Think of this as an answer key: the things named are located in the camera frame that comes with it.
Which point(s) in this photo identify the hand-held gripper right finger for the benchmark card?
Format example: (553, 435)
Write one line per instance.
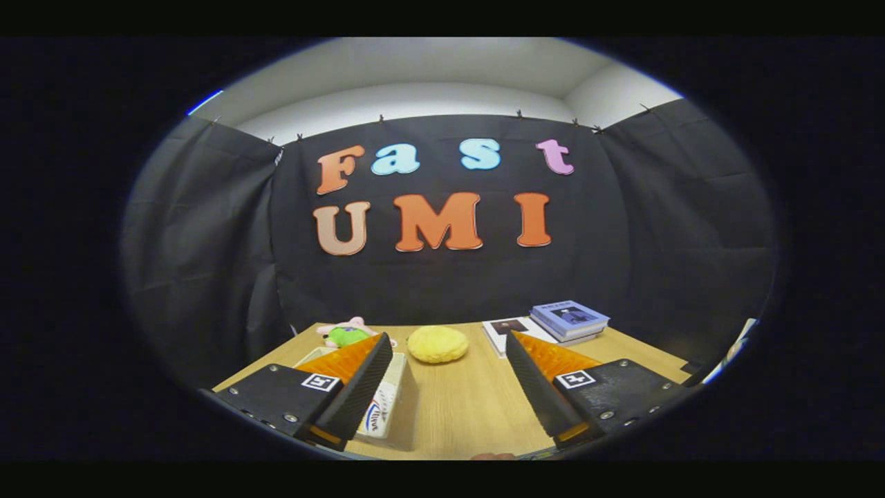
(532, 387)

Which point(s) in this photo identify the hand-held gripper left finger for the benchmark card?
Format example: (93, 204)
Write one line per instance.
(359, 391)

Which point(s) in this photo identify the white canvas shoe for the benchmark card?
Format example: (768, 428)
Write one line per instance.
(379, 413)

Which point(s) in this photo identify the brown fabric storage box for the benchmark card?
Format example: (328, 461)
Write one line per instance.
(395, 377)

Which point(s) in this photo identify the pink and green plush toy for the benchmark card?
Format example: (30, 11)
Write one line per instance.
(343, 335)

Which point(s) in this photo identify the white book with dark picture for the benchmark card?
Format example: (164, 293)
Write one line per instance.
(501, 325)

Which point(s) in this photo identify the white-edged book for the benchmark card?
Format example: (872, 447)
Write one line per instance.
(588, 339)

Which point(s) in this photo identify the blue hardcover book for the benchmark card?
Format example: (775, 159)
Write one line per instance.
(570, 317)

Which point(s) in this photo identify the yellow plush toy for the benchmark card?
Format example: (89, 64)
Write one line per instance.
(438, 344)

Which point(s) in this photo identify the black backdrop cloth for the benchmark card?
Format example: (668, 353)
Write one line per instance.
(449, 290)

